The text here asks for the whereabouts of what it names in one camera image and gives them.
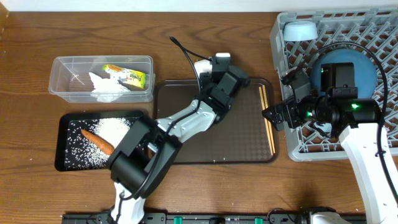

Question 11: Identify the dark blue plate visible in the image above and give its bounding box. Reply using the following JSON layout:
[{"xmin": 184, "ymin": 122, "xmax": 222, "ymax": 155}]
[{"xmin": 309, "ymin": 49, "xmax": 377, "ymax": 98}]

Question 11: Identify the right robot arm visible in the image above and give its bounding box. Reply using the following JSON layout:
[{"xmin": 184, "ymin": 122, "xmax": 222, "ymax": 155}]
[{"xmin": 262, "ymin": 96, "xmax": 397, "ymax": 223}]

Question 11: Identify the clear plastic bin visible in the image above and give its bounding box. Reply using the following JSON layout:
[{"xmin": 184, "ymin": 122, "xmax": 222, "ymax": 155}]
[{"xmin": 49, "ymin": 55, "xmax": 155, "ymax": 103}]

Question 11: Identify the grey dishwasher rack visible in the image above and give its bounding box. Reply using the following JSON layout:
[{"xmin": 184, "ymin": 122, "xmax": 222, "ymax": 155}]
[{"xmin": 270, "ymin": 7, "xmax": 397, "ymax": 162}]

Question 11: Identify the white rice pile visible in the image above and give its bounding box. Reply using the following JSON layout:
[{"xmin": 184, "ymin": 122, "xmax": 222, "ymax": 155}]
[{"xmin": 63, "ymin": 118, "xmax": 134, "ymax": 170}]

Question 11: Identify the light blue cup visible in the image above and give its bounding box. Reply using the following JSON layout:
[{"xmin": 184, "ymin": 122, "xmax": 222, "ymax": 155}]
[{"xmin": 313, "ymin": 122, "xmax": 332, "ymax": 133}]

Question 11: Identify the white cup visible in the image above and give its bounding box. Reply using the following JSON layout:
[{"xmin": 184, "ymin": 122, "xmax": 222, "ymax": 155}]
[{"xmin": 194, "ymin": 60, "xmax": 212, "ymax": 76}]

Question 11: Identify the light blue bowl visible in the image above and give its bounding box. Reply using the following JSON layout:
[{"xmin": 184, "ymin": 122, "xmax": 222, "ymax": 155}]
[{"xmin": 283, "ymin": 21, "xmax": 318, "ymax": 42}]

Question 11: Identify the black plastic tray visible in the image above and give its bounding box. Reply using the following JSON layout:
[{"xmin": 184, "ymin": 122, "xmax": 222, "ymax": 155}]
[{"xmin": 54, "ymin": 110, "xmax": 144, "ymax": 172}]

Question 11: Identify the brown serving tray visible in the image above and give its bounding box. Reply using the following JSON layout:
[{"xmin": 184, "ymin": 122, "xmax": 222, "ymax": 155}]
[{"xmin": 154, "ymin": 78, "xmax": 279, "ymax": 165}]

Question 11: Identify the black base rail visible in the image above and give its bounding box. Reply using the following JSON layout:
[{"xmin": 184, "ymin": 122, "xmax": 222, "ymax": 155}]
[{"xmin": 62, "ymin": 212, "xmax": 368, "ymax": 224}]

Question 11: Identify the yellow-green snack wrapper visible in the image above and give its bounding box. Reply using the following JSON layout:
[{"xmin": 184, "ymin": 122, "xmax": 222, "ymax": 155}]
[{"xmin": 102, "ymin": 64, "xmax": 146, "ymax": 89}]

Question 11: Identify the wooden chopstick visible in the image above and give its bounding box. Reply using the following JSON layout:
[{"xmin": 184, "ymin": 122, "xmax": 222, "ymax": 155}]
[
  {"xmin": 262, "ymin": 85, "xmax": 275, "ymax": 155},
  {"xmin": 259, "ymin": 85, "xmax": 275, "ymax": 156}
]

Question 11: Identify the white napkin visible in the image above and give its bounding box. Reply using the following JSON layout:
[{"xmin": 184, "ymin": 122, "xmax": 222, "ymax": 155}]
[{"xmin": 88, "ymin": 72, "xmax": 130, "ymax": 103}]

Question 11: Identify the orange carrot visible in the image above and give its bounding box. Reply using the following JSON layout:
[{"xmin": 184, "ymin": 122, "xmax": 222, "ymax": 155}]
[{"xmin": 81, "ymin": 129, "xmax": 114, "ymax": 155}]

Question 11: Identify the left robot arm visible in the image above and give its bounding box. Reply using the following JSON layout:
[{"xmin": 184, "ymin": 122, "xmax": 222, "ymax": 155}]
[{"xmin": 106, "ymin": 55, "xmax": 250, "ymax": 223}]

